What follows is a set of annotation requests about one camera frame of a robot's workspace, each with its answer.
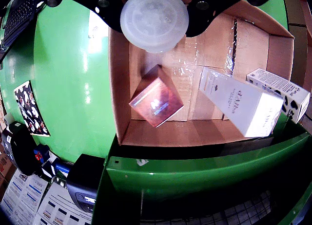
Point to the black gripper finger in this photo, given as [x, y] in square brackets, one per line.
[219, 3]
[97, 3]

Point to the white plastic bottle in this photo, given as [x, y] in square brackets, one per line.
[154, 20]

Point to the red brown product box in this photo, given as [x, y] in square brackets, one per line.
[156, 100]

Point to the shallow cardboard tray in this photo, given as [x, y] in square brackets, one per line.
[195, 132]

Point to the blue box red button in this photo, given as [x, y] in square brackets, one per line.
[41, 155]

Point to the black laptop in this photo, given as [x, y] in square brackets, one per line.
[17, 18]

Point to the white cow print carton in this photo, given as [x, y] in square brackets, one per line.
[278, 86]

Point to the tall plain white carton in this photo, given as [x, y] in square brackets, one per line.
[243, 108]

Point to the black floral printed card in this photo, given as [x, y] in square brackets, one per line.
[30, 108]

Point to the green metal shelf rack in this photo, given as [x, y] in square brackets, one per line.
[195, 171]

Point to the black printer with display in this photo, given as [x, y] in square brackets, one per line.
[83, 181]

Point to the white sheet swatch grid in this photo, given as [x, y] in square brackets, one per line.
[61, 210]

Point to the white sheet blue bars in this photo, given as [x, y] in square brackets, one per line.
[22, 200]

